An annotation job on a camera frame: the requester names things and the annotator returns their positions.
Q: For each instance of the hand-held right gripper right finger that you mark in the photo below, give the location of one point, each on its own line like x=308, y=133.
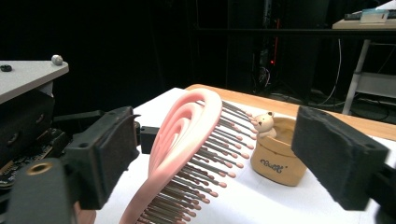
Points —
x=339, y=155

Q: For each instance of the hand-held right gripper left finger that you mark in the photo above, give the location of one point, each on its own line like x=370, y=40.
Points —
x=99, y=155

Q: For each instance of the pink hairbrush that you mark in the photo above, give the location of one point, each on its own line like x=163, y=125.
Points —
x=174, y=146

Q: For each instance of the wooden cup with bear figure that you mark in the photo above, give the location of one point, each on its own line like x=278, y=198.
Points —
x=274, y=161

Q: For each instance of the white board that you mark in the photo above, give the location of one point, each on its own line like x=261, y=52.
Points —
x=264, y=202

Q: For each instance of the black computer tower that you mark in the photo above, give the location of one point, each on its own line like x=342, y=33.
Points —
x=264, y=74

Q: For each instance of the flat black device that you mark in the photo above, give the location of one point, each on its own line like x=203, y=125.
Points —
x=353, y=16

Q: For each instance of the teal and white box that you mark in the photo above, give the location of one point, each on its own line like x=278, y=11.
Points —
x=375, y=16

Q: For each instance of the white metal desk frame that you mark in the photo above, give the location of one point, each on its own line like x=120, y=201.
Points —
x=373, y=84

